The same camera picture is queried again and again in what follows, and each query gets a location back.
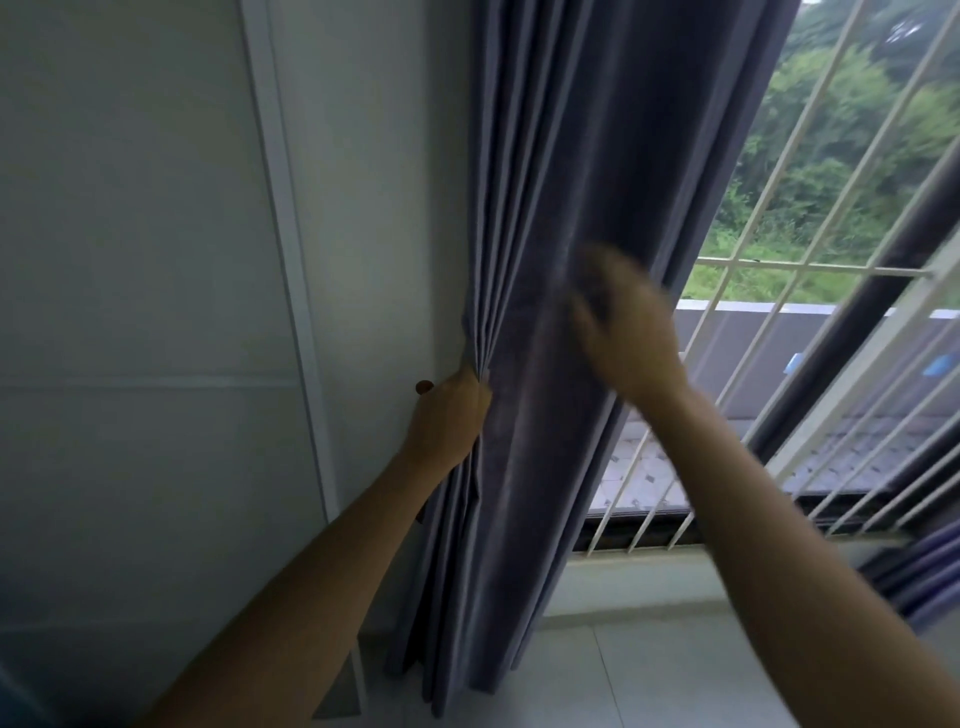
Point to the person's left hand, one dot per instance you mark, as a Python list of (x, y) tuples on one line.
[(446, 424)]

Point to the green trees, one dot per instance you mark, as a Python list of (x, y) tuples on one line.
[(847, 135)]

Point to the person's left fingers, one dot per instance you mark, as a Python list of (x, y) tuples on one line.
[(425, 388)]

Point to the white metal window grille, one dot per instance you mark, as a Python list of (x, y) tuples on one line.
[(817, 266)]

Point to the person's left forearm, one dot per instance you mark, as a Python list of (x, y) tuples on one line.
[(315, 600)]

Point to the person's right hand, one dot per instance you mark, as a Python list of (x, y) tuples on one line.
[(637, 345)]

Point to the large grey curtain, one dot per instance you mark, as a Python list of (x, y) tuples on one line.
[(600, 135)]

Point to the blue object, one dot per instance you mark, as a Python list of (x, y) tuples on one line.
[(792, 363), (937, 366)]

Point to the person's right fingers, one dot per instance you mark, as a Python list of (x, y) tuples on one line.
[(600, 289)]

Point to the person's right forearm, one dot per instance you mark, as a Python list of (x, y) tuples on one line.
[(780, 570)]

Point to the white wardrobe panel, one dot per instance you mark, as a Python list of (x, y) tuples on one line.
[(150, 300)]

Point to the dark window frame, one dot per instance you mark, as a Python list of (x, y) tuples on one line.
[(885, 277)]

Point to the grey parapet wall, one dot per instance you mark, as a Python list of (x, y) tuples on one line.
[(757, 337)]

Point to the small grey curtain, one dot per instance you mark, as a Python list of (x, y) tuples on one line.
[(926, 574)]

